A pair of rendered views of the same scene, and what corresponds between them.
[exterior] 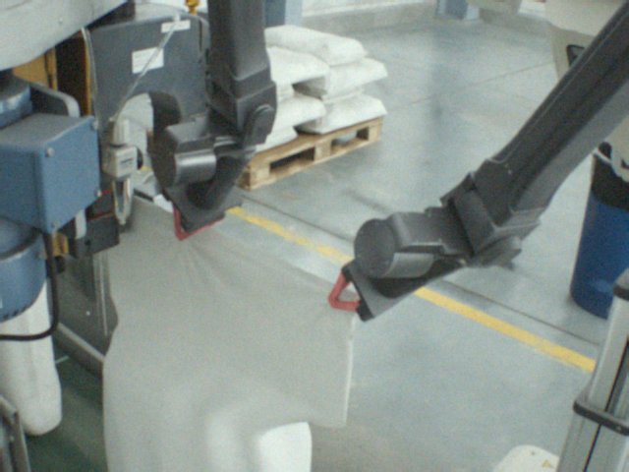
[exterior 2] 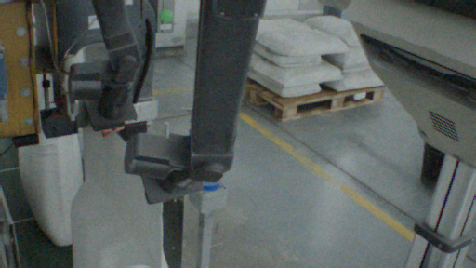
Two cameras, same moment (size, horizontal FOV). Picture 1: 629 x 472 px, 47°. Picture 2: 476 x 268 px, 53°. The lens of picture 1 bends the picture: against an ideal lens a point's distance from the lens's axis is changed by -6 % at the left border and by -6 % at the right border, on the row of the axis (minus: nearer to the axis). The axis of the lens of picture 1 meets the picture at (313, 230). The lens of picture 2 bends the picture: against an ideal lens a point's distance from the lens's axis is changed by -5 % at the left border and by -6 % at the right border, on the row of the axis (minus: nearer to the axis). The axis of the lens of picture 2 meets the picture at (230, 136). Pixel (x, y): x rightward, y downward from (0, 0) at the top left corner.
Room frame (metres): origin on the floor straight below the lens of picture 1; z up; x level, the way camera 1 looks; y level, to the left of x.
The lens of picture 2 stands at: (0.09, -0.39, 1.56)
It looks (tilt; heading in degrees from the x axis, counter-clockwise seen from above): 26 degrees down; 18
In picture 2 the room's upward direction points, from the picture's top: 5 degrees clockwise
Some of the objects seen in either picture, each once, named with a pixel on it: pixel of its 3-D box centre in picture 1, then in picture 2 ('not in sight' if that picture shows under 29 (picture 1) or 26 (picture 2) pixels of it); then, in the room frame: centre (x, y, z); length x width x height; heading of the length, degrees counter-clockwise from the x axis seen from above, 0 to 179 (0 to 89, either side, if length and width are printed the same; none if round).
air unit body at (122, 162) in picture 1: (121, 170); (72, 87); (0.97, 0.27, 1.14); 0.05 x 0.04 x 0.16; 142
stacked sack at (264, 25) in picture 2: not in sight; (271, 29); (4.19, 0.64, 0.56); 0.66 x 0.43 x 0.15; 139
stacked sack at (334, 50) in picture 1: (307, 44); (339, 30); (4.59, 0.12, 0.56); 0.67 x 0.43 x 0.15; 52
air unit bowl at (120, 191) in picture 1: (120, 196); (72, 103); (0.96, 0.27, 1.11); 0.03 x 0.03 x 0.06
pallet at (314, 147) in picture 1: (267, 133); (306, 86); (4.32, 0.31, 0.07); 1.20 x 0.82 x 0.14; 144
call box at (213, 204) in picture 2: not in sight; (207, 194); (1.20, 0.01, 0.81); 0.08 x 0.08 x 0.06; 52
